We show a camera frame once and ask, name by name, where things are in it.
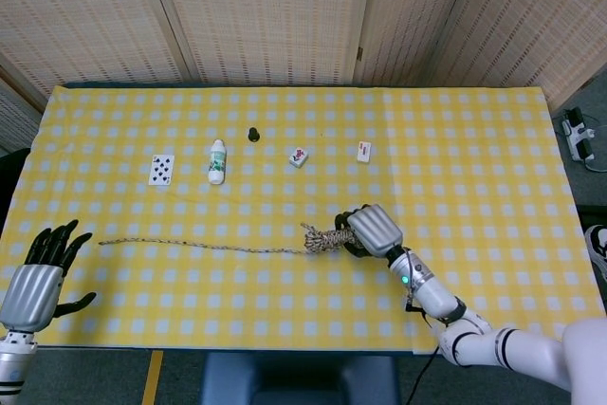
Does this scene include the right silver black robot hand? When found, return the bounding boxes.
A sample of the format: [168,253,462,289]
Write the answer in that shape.
[334,204,405,260]

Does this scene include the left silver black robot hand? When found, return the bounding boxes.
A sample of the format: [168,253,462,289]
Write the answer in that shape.
[0,219,98,334]

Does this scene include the speckled braided rope bundle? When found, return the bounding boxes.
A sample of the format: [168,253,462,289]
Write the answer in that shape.
[98,222,357,257]

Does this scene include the yellow white checkered tablecloth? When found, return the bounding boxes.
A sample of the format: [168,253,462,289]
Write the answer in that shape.
[0,85,607,357]

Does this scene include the mahjong tile flower print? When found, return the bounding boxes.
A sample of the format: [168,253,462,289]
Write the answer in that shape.
[288,146,312,169]

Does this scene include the white plastic bottle green label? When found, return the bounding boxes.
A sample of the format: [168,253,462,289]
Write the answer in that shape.
[208,138,229,185]

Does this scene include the spades playing card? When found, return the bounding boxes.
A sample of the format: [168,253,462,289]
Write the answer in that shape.
[148,154,175,187]

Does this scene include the black white shoe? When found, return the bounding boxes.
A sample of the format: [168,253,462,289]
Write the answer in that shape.
[583,224,607,283]

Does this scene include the white power strip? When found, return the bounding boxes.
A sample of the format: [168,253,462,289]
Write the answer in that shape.
[561,108,598,162]

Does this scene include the woven folding screen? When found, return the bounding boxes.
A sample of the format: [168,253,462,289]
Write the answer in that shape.
[0,0,607,112]

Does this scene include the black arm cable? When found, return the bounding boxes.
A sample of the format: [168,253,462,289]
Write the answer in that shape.
[405,298,445,405]

